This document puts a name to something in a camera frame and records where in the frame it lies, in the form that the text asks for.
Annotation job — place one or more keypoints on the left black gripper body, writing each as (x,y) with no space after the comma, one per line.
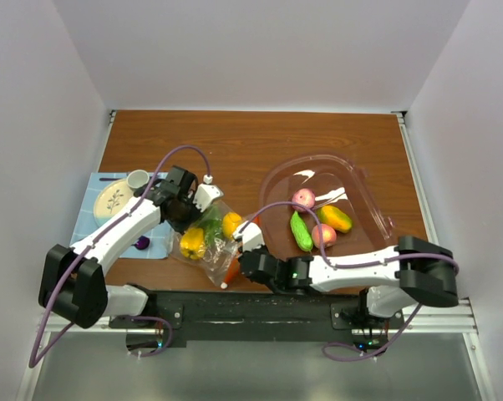
(186,215)

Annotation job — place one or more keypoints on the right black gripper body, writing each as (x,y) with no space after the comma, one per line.
(262,250)

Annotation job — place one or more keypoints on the yellow fake bell pepper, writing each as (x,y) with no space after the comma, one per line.
(192,244)

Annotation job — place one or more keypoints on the clear zip top bag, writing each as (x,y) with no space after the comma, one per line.
(219,262)

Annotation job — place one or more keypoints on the yellow fake lemon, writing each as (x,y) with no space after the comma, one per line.
(230,222)

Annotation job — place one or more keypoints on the light green fake gourd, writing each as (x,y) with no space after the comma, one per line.
(301,233)

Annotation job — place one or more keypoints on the pink fake peach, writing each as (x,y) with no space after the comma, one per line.
(323,235)

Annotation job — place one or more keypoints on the pink transparent plastic tub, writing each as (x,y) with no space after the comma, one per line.
(336,183)

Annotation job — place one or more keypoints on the orange fake fruit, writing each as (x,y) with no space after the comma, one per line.
(335,218)

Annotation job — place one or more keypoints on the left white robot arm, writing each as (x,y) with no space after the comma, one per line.
(73,283)

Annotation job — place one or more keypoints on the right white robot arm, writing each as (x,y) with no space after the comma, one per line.
(412,272)

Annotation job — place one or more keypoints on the dark green fake pepper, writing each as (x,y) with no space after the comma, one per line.
(211,223)

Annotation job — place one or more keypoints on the blue checked cloth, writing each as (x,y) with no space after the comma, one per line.
(85,224)

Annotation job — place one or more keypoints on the purple spoon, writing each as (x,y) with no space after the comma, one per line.
(142,243)

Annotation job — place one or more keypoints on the grey cup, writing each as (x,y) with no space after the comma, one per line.
(137,179)

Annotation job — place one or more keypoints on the cream floral plate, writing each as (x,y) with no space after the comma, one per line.
(111,200)

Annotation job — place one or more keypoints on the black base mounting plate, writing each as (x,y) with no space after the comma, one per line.
(263,317)

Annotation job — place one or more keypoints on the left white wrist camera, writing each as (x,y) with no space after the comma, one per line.
(206,194)

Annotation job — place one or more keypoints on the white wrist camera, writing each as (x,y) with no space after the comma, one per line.
(206,194)
(249,235)

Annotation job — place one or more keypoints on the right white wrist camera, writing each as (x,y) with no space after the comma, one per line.
(249,235)

